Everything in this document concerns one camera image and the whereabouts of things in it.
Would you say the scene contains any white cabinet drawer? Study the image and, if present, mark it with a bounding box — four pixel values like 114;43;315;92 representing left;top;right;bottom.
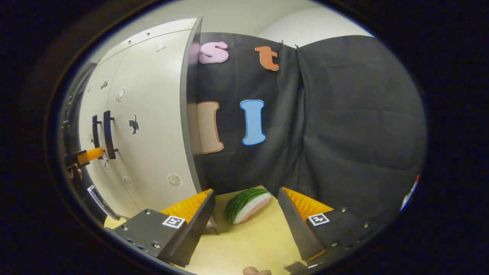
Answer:
97;17;201;53

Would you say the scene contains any black door handle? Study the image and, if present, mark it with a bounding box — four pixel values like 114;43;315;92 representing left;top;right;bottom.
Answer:
103;110;118;160
91;115;103;150

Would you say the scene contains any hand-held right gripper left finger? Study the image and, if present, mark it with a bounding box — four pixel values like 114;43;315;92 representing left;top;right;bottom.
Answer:
113;189;217;269

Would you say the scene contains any white cabinet door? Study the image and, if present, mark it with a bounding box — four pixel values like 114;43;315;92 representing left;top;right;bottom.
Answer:
107;29;200;215
78;48;130;218

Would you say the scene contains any black backdrop cloth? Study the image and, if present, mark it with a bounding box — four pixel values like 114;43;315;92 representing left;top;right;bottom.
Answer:
186;32;428;223

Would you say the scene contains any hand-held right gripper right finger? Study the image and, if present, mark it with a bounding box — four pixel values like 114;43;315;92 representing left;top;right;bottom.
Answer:
278;187;379;267

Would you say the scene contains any white cabinet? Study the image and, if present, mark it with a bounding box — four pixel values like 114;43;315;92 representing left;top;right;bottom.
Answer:
74;17;203;219

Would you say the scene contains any watermelon slice toy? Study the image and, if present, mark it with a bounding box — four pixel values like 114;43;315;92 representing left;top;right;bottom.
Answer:
225;188;272;225

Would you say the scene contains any white and red item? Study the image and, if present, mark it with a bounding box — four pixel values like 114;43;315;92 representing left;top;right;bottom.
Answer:
399;175;421;212

